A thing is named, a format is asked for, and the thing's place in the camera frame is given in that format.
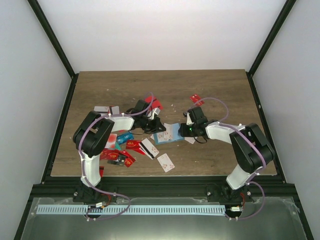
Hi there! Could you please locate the teal card holder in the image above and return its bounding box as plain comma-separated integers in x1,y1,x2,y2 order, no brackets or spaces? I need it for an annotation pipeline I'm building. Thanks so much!
151,123,184,145

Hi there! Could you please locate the white striped sunset card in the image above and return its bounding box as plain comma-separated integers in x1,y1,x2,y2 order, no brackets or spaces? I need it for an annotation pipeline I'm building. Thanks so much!
139,138,160,159

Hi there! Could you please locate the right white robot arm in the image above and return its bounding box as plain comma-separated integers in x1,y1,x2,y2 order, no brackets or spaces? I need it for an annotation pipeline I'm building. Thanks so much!
178,106,276,202

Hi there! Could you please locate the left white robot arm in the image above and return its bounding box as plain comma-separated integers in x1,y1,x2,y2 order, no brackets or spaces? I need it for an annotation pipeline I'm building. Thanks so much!
72,98,166,202

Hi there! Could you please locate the white VIP sunset card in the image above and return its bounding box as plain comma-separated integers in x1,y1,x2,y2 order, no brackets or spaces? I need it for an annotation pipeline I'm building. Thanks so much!
184,137,197,144

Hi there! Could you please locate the white card vertical stripe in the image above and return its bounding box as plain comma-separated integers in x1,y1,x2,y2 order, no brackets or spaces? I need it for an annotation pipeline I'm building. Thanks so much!
109,106,120,115

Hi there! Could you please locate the blue VIP card lower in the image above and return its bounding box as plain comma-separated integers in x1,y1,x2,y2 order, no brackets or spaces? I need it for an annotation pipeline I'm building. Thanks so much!
116,132,134,145

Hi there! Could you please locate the red card far right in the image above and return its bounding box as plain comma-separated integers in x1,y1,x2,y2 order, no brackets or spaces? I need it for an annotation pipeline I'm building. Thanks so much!
189,94,205,106

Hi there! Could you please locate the white blossom card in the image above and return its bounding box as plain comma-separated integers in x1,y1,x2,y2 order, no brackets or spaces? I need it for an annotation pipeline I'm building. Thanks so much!
163,123,173,141
157,153,175,173

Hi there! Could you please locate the red card white logo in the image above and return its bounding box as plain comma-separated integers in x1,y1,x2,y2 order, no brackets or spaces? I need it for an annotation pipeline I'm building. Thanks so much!
125,139,146,155

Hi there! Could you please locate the white card black stripe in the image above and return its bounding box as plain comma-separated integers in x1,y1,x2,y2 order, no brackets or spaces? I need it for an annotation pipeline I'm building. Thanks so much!
93,106,109,114

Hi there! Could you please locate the red vip card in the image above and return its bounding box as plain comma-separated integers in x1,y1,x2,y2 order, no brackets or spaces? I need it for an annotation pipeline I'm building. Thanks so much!
99,148,119,161
119,150,136,168

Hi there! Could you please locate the red VIP card left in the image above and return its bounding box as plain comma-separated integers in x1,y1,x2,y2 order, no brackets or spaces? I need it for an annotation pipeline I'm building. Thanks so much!
99,148,119,161

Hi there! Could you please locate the red stripe card front edge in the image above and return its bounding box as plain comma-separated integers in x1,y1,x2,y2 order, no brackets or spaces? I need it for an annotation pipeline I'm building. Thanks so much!
99,166,104,178

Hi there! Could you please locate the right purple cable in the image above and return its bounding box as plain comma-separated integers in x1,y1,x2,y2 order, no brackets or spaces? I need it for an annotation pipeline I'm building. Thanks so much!
194,97,266,222

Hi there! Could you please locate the purple cable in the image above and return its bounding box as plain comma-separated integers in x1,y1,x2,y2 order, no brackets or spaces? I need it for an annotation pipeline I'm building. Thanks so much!
77,91,155,222
194,97,266,222

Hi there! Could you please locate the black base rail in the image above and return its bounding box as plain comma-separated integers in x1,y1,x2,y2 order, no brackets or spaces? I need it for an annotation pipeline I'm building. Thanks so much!
30,175,297,202

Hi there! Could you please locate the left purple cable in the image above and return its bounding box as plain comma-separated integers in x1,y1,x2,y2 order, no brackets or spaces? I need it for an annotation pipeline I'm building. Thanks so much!
77,91,155,222

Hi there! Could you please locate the light blue slotted rail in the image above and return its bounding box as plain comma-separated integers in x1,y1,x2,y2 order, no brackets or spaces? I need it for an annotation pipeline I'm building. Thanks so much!
36,204,226,216

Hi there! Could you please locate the black frame post left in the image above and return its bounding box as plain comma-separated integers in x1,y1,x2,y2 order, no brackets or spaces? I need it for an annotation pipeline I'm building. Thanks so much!
27,0,76,79

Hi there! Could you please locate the black frame post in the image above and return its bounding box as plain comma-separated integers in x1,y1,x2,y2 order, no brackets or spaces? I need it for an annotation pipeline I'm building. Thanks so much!
248,0,297,76
27,0,76,79

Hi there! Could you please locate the black frame post right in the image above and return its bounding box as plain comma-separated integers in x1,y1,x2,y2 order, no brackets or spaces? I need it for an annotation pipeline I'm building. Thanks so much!
248,0,297,76

